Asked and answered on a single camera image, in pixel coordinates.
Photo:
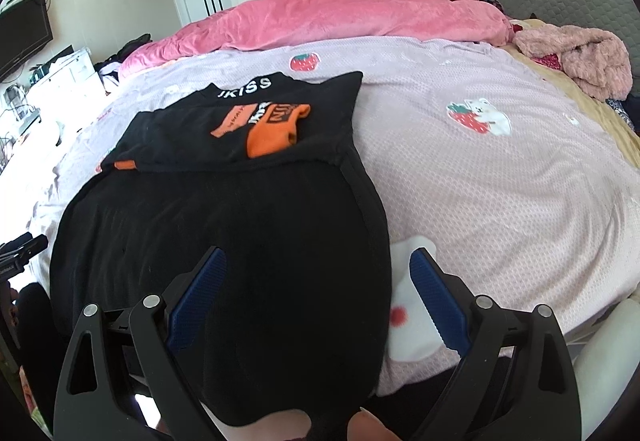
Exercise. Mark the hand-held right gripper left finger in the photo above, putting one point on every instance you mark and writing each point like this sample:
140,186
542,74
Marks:
195,306

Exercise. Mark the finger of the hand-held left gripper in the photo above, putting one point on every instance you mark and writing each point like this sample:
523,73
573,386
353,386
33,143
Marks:
25,248

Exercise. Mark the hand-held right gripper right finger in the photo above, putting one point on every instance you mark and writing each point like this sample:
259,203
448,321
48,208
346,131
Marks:
437,301

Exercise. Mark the black long-sleeved shirt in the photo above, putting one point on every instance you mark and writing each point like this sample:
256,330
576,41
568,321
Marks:
225,211

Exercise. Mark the pile of dark clothes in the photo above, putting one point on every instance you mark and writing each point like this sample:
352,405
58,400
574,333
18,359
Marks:
125,48

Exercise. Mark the person's right hand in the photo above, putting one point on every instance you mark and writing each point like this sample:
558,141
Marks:
372,428

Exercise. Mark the person's black pants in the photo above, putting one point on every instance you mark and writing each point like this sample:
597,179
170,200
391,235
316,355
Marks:
32,311

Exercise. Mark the pink printed bedsheet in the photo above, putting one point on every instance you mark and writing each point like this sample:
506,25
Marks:
475,181

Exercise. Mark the heap of small household items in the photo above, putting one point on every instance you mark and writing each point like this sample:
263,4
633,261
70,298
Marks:
17,108

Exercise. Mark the white dresser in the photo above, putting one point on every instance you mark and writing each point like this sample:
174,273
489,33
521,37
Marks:
65,81

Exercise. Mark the black television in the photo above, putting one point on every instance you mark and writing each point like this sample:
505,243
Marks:
22,41

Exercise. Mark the beige blanket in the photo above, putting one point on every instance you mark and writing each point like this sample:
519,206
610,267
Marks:
590,121

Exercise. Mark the red patterned cloth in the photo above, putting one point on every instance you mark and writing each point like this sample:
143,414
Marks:
550,60

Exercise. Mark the navy patterned cloth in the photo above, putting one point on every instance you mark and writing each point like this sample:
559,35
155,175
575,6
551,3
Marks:
627,113

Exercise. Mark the pink fluffy garment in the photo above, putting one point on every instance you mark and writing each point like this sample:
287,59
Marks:
585,56

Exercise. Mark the pink plush quilt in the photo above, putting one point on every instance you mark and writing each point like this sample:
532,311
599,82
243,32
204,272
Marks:
325,21

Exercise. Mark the white bed frame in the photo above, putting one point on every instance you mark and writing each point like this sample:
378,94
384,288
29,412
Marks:
610,371

